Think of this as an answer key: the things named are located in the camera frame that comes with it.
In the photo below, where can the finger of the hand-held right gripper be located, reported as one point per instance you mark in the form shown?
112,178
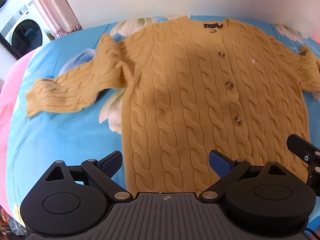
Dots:
302,150

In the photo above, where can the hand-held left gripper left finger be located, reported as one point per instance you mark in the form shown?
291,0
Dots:
111,162

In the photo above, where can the pink curtain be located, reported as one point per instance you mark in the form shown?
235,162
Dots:
50,5

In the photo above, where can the white washing machine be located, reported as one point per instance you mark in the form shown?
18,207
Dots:
22,32

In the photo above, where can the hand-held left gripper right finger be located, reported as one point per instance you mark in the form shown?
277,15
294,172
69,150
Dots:
219,163

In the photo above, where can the pink blanket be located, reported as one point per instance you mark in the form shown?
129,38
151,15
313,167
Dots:
7,130

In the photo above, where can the blue floral bedsheet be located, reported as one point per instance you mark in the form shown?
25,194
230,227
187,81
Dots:
62,135

